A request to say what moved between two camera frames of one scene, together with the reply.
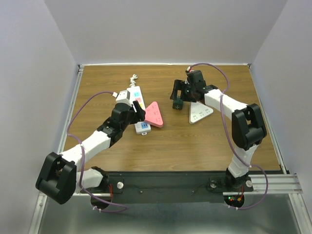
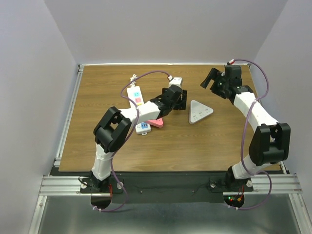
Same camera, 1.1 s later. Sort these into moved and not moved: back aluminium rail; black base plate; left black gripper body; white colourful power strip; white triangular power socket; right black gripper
Moved: right black gripper; left black gripper body
Not moved: back aluminium rail; white triangular power socket; white colourful power strip; black base plate
